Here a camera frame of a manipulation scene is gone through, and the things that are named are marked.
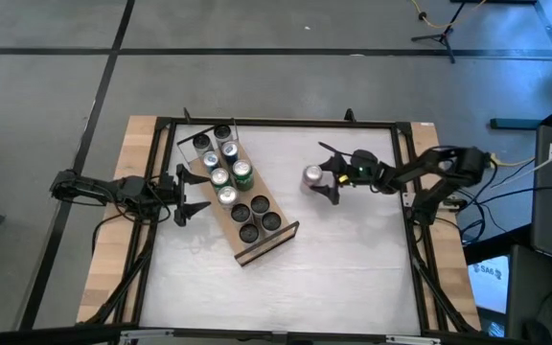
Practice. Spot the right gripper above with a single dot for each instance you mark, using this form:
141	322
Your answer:
360	170

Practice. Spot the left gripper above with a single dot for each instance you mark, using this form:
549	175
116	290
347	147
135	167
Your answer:
170	194

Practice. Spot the white can with red print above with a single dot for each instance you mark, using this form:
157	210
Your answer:
312	175

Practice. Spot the green Sprite can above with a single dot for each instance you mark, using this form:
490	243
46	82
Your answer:
219	178

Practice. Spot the plain silver can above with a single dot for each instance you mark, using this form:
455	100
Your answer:
228	196

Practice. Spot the Celsius Peach Vibe can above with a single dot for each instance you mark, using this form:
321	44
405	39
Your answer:
222	133
201	142

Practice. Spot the dark green soda can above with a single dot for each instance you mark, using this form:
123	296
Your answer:
242	173

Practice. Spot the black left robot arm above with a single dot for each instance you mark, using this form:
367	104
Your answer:
127	191

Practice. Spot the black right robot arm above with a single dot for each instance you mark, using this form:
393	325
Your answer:
439	167

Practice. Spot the wooden tray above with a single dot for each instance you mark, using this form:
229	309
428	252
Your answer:
218	215

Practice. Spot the black tripod stand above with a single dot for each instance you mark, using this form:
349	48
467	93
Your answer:
445	34

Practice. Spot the dark furniture foot bar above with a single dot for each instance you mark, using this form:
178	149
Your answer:
515	123

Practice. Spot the dark grey cabinet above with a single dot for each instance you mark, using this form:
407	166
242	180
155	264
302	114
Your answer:
530	287

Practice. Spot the black table frame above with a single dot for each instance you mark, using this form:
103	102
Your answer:
281	122

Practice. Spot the black rig rail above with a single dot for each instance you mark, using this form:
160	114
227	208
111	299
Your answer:
65	335

